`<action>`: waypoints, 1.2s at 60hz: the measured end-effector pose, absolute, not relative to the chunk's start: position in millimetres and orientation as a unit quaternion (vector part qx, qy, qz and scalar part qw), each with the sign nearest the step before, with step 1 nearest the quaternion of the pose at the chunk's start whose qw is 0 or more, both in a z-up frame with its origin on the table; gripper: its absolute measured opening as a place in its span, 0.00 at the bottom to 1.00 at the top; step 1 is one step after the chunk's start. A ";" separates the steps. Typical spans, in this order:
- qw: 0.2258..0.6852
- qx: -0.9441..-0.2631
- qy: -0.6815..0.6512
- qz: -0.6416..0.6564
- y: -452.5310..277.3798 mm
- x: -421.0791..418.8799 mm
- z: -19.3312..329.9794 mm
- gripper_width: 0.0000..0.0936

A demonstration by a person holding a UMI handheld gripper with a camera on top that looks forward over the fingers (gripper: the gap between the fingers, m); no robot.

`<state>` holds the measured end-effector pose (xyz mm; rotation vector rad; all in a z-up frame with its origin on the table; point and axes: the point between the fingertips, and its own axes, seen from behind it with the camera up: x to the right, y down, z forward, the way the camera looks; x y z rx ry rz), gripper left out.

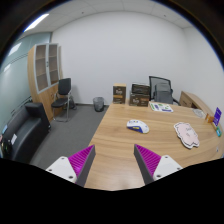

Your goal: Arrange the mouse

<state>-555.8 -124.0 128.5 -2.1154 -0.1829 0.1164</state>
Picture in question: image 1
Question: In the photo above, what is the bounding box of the black leather sofa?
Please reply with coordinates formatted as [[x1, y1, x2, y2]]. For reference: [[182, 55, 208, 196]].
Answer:
[[2, 103, 51, 163]]

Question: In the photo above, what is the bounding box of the black mesh office chair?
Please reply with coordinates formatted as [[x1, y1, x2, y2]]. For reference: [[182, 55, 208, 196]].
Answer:
[[149, 76, 179, 105]]

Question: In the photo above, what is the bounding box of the brown cardboard box bottom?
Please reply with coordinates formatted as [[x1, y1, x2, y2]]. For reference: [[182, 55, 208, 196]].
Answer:
[[129, 93, 149, 107]]

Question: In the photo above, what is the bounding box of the ceiling light strip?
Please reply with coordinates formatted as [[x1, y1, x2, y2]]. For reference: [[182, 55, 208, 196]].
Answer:
[[23, 13, 49, 32]]

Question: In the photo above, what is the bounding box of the white green booklet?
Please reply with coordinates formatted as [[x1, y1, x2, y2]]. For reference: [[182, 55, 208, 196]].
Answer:
[[149, 102, 173, 112]]

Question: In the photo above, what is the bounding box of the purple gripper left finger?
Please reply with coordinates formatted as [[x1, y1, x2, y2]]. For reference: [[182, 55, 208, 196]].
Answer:
[[47, 145, 96, 187]]

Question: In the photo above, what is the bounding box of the small green box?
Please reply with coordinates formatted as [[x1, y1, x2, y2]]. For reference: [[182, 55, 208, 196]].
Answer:
[[216, 127, 222, 137]]

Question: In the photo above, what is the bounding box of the brown cardboard box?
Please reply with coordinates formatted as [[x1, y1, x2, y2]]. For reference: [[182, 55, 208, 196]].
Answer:
[[129, 93, 149, 107], [113, 83, 126, 104]]

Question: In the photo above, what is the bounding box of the blue standing card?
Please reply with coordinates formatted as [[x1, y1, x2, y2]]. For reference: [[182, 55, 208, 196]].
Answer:
[[213, 107, 222, 127]]

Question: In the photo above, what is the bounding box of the small orange wooden holder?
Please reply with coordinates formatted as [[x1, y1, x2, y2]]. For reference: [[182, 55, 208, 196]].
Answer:
[[205, 113, 214, 123]]

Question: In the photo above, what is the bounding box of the wooden cabinet with glass doors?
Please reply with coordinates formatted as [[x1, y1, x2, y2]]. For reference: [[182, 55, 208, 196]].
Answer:
[[27, 43, 61, 121]]

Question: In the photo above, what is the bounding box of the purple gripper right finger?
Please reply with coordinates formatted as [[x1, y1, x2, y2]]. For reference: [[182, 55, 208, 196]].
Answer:
[[134, 144, 182, 185]]

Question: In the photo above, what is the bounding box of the black mesh waste bin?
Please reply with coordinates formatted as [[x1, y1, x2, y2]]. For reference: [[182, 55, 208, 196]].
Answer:
[[93, 97, 104, 112]]

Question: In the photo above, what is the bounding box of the black guest chair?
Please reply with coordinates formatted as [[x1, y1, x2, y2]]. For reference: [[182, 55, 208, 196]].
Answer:
[[51, 78, 77, 118]]

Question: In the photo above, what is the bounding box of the wooden side desk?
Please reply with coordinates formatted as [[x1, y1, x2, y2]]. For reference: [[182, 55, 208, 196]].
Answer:
[[179, 91, 213, 115]]

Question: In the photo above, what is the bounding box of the dark cardboard box top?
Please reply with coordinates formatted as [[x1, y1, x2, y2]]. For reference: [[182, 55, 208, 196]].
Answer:
[[132, 84, 150, 95]]

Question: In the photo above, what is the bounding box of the brown cardboard box left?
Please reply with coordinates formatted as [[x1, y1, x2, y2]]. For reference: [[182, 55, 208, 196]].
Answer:
[[113, 83, 126, 104]]

